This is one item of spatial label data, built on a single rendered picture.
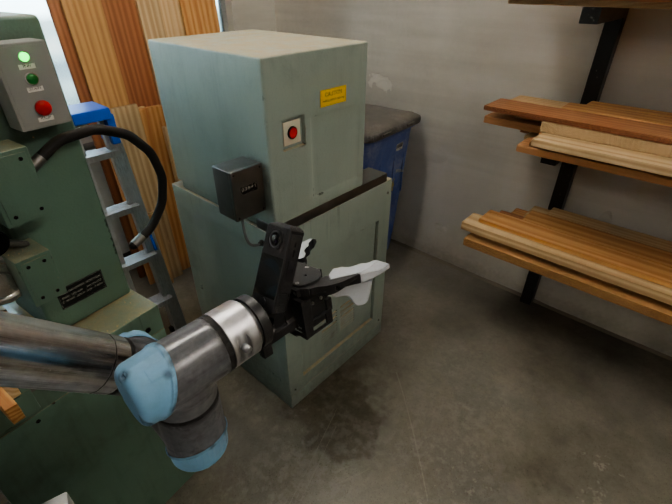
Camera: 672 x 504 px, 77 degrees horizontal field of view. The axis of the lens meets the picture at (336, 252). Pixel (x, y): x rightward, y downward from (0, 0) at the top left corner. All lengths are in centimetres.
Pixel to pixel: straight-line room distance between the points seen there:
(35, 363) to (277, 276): 27
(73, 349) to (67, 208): 69
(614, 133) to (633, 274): 56
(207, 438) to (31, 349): 21
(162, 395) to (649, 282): 180
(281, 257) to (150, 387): 20
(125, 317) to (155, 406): 84
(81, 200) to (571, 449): 193
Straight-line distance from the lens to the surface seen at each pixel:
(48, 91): 109
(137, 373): 48
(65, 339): 57
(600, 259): 200
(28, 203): 109
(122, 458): 156
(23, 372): 56
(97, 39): 256
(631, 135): 180
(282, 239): 53
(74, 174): 121
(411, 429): 194
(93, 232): 126
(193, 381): 49
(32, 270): 113
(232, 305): 52
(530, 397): 219
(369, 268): 58
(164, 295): 225
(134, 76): 266
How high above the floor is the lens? 158
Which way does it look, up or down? 33 degrees down
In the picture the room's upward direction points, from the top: straight up
